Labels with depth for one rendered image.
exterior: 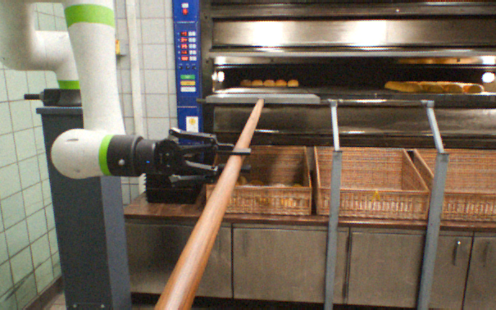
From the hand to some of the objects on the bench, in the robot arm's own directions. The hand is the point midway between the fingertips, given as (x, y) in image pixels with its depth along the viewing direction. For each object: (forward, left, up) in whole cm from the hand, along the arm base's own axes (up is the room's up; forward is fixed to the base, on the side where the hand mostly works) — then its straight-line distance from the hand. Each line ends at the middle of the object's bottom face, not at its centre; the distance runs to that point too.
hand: (234, 160), depth 77 cm
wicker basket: (+7, +128, -56) cm, 139 cm away
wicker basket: (+127, +119, -56) cm, 183 cm away
